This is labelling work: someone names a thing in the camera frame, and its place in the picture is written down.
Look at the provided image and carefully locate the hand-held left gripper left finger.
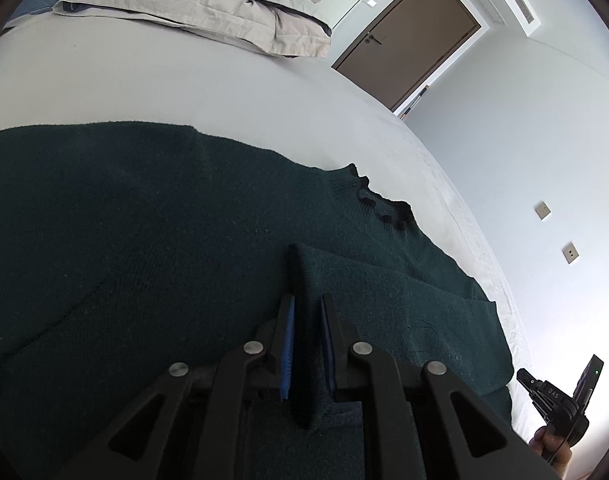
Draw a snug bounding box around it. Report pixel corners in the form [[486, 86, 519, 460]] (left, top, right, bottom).
[[54, 294, 298, 480]]

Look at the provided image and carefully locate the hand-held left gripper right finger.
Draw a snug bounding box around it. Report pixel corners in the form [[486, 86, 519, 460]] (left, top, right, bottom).
[[320, 294, 560, 480]]

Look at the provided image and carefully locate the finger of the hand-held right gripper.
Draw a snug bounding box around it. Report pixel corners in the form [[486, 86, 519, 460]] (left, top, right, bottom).
[[516, 367, 539, 397]]

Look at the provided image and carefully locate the dark green knit sweater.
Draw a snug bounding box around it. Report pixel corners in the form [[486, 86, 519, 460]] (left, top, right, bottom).
[[0, 121, 515, 480]]

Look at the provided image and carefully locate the person's right hand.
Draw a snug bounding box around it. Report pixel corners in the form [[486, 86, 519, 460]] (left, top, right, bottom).
[[529, 427, 575, 477]]

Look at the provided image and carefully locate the wooden stick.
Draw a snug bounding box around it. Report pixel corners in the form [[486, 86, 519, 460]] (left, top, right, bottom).
[[399, 85, 430, 120]]

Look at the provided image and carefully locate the white bed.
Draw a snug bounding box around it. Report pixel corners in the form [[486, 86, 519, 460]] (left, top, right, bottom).
[[0, 10, 535, 480]]

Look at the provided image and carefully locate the brown door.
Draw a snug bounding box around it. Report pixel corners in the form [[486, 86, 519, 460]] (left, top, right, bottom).
[[331, 0, 483, 114]]

